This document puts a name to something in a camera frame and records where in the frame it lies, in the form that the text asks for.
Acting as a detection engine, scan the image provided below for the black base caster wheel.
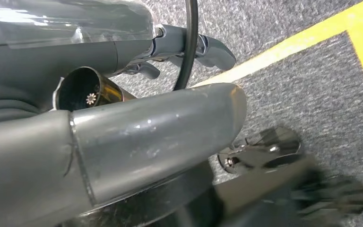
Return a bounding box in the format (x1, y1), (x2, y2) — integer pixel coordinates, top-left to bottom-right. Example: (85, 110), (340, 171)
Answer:
(217, 126), (302, 175)

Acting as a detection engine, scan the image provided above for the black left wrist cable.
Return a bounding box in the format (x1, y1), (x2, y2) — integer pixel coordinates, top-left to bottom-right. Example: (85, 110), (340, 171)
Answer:
(173, 0), (199, 91)

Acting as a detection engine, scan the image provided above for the yellow floor tape square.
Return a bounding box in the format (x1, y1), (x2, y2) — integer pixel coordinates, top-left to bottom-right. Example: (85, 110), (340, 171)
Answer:
(190, 0), (363, 110)

